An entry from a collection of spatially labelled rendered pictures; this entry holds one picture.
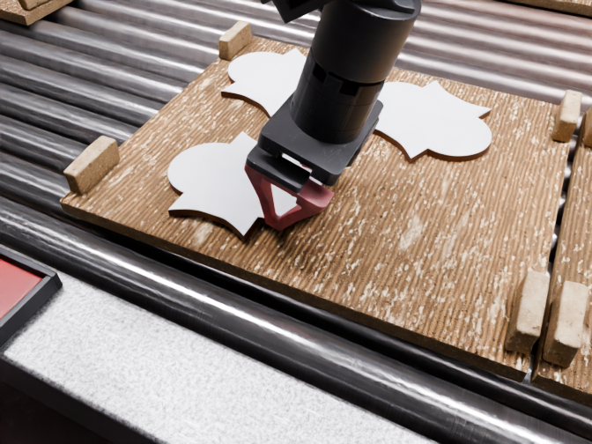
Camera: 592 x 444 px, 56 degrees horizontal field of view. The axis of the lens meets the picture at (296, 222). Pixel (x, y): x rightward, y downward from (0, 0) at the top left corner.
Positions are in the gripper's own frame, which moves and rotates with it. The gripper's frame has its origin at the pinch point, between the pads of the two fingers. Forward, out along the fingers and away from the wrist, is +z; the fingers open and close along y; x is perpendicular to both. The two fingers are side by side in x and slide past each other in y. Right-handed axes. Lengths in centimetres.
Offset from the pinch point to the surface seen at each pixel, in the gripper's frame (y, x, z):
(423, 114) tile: -17.0, 6.6, -1.8
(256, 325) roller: 11.9, 3.2, 2.2
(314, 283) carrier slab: 7.5, 5.4, -0.3
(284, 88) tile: -15.4, -8.1, 2.6
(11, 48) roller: -14, -45, 17
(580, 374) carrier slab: 7.1, 24.2, -5.9
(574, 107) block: -22.0, 19.3, -7.6
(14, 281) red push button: 17.0, -15.4, 6.8
